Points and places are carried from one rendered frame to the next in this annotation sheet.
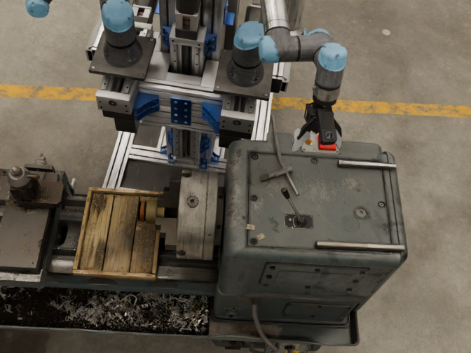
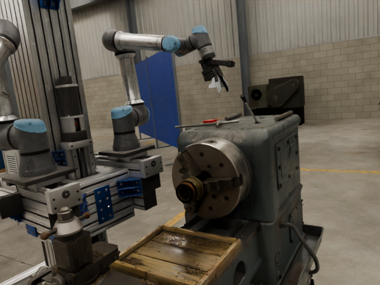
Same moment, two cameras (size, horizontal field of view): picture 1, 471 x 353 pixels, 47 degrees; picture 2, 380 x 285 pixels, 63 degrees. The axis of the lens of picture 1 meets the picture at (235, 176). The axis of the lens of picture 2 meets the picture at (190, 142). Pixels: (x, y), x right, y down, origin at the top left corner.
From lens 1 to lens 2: 176 cm
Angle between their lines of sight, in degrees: 62
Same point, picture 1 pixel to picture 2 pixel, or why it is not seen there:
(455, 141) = not seen: hidden behind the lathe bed
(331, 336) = (312, 242)
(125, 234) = (181, 253)
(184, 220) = (223, 149)
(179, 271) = (240, 236)
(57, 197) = (109, 246)
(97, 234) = (165, 269)
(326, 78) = (206, 37)
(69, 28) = not seen: outside the picture
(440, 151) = not seen: hidden behind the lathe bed
